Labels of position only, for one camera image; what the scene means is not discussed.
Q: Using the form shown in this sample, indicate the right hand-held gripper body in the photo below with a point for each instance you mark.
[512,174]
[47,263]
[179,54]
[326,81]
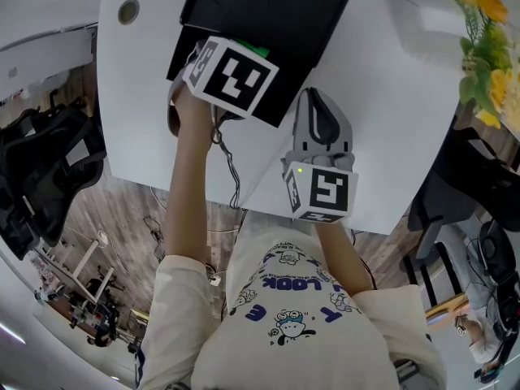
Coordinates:
[325,189]

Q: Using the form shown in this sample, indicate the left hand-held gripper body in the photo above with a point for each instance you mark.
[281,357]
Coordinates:
[235,79]

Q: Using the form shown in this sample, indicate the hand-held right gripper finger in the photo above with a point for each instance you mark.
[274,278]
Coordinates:
[302,128]
[346,136]

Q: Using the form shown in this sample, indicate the person's left forearm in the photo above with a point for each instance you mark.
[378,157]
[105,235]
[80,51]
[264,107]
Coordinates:
[189,177]

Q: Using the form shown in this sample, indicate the white cabinet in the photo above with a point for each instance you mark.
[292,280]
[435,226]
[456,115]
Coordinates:
[36,67]

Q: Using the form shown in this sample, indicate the person's cream printed t-shirt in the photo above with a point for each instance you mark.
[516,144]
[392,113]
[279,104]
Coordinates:
[292,339]

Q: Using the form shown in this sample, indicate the person's right forearm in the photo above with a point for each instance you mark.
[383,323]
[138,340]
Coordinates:
[341,254]

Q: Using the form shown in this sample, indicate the white power adapter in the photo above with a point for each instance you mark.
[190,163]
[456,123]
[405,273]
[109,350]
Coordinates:
[103,238]

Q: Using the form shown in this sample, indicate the white table frame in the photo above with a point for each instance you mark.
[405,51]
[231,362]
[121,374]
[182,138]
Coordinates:
[85,266]

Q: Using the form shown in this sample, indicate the black mesh office chair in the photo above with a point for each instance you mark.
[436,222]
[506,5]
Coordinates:
[455,193]
[44,169]

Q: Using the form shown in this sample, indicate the green white carton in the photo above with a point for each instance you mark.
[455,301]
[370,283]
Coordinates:
[256,49]

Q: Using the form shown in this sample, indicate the yellow flower bouquet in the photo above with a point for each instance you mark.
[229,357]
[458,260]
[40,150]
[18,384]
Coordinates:
[487,55]

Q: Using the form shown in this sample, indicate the black box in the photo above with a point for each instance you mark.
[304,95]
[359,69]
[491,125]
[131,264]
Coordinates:
[284,18]

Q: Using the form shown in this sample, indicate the grey round desk grommet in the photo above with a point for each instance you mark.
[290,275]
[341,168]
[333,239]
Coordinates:
[128,11]

